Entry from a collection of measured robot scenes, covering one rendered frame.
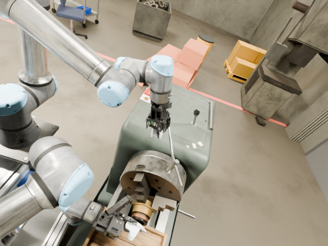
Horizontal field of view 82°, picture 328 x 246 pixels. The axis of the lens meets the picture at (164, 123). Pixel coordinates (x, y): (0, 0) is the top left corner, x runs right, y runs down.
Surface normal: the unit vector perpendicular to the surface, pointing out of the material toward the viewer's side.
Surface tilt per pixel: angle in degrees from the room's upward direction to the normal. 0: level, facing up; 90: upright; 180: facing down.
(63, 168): 6
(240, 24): 90
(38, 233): 0
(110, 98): 90
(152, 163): 17
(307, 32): 92
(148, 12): 90
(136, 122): 0
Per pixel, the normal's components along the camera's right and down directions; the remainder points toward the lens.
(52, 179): 0.42, -0.44
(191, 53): -0.32, 0.59
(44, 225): 0.30, -0.68
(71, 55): 0.05, 0.36
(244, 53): -0.11, 0.67
